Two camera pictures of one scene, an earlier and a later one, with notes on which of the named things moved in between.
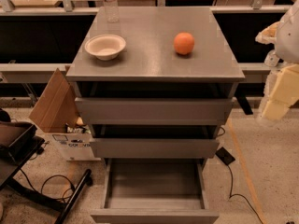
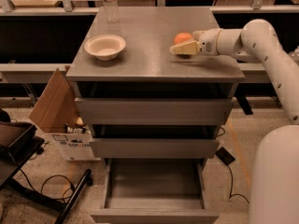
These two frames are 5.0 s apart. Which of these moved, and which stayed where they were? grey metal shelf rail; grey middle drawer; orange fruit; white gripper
Moved: white gripper
Stayed: grey metal shelf rail; orange fruit; grey middle drawer
